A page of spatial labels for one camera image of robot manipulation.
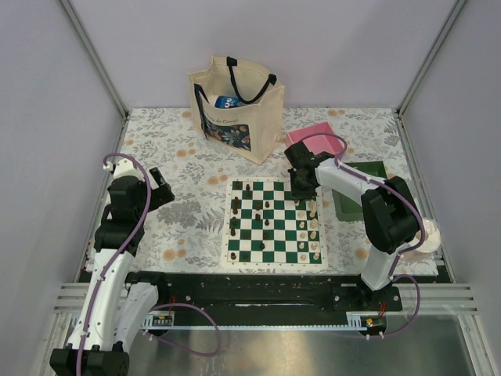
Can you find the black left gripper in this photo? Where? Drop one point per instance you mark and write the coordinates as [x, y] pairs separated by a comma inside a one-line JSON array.
[[162, 194]]

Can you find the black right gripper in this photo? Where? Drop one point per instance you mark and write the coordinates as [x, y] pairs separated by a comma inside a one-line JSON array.
[[303, 196]]

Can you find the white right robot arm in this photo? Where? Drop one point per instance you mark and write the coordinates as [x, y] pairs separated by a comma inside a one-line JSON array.
[[391, 218]]

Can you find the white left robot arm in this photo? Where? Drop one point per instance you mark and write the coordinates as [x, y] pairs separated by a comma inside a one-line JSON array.
[[117, 299]]

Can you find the green white chess board mat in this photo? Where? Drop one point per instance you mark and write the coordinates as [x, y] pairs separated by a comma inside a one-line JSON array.
[[265, 228]]

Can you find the pink plastic box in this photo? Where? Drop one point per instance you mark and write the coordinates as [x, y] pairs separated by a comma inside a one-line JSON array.
[[317, 138]]

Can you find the green plastic tray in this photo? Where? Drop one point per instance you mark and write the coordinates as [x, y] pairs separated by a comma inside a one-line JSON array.
[[346, 209]]

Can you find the floral tablecloth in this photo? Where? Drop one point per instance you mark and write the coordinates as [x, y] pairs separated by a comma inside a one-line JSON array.
[[186, 235]]

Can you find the beige canvas tote bag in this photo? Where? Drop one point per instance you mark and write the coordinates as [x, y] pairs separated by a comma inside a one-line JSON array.
[[251, 130]]

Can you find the blue white can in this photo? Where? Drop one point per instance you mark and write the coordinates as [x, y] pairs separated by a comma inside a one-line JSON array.
[[226, 102]]

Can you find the toilet paper roll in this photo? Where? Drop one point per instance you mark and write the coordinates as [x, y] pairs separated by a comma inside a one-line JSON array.
[[432, 242]]

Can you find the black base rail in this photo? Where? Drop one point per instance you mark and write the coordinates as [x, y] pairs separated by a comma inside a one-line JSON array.
[[259, 300]]

